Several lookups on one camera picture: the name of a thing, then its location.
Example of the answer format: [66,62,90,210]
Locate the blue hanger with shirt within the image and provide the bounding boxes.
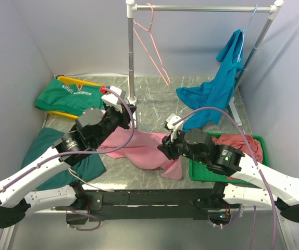
[237,4,258,63]

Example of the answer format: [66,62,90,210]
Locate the pink t shirt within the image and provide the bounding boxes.
[107,130,182,180]

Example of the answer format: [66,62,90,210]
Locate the green printed t shirt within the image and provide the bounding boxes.
[35,78,105,116]

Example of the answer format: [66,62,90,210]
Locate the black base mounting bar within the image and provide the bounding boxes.
[55,187,244,222]

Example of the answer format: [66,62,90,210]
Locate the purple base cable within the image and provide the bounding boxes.
[211,205,244,229]
[66,208,102,232]

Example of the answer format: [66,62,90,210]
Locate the silver clothes rack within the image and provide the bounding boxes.
[125,0,284,127]

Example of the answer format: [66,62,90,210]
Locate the pink wire hanger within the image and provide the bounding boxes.
[132,3,171,86]

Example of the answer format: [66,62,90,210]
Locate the yellow plastic tray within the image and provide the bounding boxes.
[46,76,102,120]

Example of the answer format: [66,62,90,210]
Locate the green plastic tray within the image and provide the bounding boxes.
[189,132,270,185]

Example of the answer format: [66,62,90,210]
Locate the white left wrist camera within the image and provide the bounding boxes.
[99,85,126,112]

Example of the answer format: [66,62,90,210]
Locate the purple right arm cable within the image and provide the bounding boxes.
[172,107,278,250]

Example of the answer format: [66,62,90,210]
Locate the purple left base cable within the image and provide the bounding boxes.
[66,208,102,232]

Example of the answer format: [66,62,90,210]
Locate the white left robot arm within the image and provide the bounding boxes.
[0,104,136,229]

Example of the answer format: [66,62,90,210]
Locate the dark green shorts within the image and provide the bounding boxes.
[21,128,106,191]

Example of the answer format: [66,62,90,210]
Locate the blue t shirt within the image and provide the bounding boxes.
[176,29,244,133]

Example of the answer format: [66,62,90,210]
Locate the dusty red t shirt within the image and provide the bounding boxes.
[211,133,264,180]

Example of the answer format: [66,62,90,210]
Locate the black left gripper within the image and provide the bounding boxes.
[93,101,137,147]

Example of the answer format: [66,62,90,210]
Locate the light blue wire hanger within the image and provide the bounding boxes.
[134,119,151,132]

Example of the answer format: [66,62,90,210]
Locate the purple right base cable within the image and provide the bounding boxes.
[211,205,244,229]

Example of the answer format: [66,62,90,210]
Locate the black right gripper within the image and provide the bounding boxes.
[156,127,207,164]

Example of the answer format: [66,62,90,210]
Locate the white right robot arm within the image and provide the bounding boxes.
[157,129,299,223]

